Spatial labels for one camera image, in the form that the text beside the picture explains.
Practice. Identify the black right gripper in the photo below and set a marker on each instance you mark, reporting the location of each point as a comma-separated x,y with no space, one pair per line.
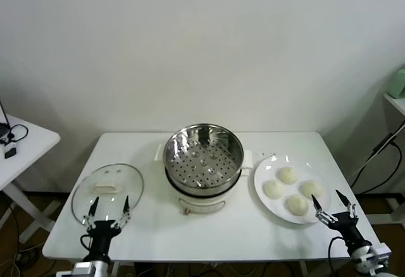
348,226

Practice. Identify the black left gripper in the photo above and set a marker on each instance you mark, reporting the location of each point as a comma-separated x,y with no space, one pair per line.
102,236

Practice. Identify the white steamed baozi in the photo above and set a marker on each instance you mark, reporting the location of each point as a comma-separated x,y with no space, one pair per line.
297,205
274,190
288,174
311,188

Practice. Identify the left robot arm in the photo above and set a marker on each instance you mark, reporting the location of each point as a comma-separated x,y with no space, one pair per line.
102,269

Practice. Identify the stainless steel steamer basket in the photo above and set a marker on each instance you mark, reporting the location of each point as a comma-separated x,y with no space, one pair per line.
190,169

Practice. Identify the glass pot lid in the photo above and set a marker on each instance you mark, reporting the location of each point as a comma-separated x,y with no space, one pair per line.
126,179

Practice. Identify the white round plate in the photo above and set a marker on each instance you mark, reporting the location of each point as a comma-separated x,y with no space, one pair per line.
272,207

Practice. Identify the white electric cooking pot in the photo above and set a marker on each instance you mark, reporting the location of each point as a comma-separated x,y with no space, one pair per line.
202,205

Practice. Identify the white side table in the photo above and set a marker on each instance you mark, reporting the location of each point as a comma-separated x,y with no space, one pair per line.
34,141

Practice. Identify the small black device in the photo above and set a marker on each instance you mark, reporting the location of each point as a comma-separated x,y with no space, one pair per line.
10,153

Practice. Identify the pale green appliance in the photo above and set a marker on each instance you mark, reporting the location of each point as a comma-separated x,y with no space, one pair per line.
398,84

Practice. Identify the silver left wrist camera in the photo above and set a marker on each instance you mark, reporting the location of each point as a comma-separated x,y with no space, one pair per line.
83,269

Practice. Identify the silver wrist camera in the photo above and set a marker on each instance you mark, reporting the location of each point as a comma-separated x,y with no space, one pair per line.
381,255
83,269

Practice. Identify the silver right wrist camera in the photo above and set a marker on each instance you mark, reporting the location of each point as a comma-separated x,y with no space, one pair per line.
381,255

